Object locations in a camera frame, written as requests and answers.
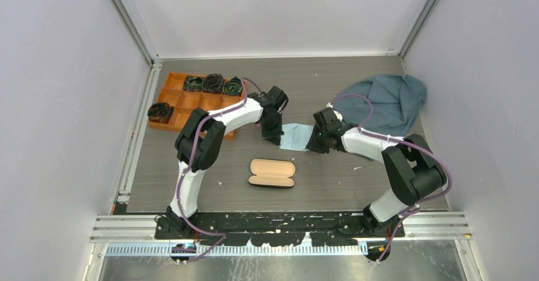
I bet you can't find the light blue cleaning cloth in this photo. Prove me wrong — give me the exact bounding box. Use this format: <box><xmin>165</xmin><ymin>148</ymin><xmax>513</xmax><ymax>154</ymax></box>
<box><xmin>279</xmin><ymin>123</ymin><xmax>313</xmax><ymax>151</ymax></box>

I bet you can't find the black glasses case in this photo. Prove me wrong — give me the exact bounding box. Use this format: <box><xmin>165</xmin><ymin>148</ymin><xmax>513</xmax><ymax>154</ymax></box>
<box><xmin>248</xmin><ymin>158</ymin><xmax>296</xmax><ymax>189</ymax></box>

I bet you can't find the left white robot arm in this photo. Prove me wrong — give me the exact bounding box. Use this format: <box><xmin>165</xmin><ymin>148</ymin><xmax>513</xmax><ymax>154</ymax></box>
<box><xmin>167</xmin><ymin>86</ymin><xmax>289</xmax><ymax>239</ymax></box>

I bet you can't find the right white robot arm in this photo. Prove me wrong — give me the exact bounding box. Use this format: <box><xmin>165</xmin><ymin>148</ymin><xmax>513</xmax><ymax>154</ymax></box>
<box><xmin>306</xmin><ymin>107</ymin><xmax>447</xmax><ymax>237</ymax></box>

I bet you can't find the green yellow rolled tie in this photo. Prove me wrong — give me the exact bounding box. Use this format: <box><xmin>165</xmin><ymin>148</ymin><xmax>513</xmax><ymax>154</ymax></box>
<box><xmin>222</xmin><ymin>76</ymin><xmax>243</xmax><ymax>97</ymax></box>

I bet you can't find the dark brown rolled tie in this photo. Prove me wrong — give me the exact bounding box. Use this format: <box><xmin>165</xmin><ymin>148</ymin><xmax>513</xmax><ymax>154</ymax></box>
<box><xmin>202</xmin><ymin>73</ymin><xmax>224</xmax><ymax>94</ymax></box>

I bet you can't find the dark teal cloth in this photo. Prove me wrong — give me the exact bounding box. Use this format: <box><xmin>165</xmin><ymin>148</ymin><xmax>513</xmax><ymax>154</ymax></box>
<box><xmin>332</xmin><ymin>74</ymin><xmax>427</xmax><ymax>136</ymax></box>

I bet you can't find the dark green rolled tie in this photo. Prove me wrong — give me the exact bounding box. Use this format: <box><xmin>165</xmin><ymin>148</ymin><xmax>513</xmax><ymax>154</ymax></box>
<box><xmin>182</xmin><ymin>75</ymin><xmax>203</xmax><ymax>92</ymax></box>

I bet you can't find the orange compartment tray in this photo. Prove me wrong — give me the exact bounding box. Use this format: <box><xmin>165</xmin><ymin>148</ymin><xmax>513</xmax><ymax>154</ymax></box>
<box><xmin>147</xmin><ymin>72</ymin><xmax>245</xmax><ymax>132</ymax></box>

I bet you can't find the black orange rolled tie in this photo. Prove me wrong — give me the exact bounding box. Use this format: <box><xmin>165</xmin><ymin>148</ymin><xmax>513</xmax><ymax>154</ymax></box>
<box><xmin>147</xmin><ymin>102</ymin><xmax>174</xmax><ymax>124</ymax></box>

